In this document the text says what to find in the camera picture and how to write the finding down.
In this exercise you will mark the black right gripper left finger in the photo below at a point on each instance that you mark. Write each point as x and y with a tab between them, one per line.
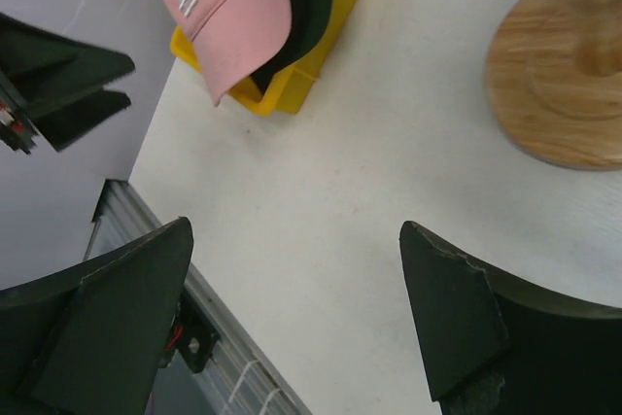
89	339

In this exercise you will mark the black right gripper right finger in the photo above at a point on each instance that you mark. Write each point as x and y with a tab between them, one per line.
494	343

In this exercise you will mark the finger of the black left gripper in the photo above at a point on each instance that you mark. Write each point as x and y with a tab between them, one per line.
64	127
47	69

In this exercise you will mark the pink LA baseball cap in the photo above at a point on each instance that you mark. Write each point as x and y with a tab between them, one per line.
232	38

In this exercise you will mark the yellow plastic bin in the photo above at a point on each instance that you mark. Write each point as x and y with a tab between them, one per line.
288	89

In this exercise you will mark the dark green NY cap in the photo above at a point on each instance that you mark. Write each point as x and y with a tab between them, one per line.
310	20

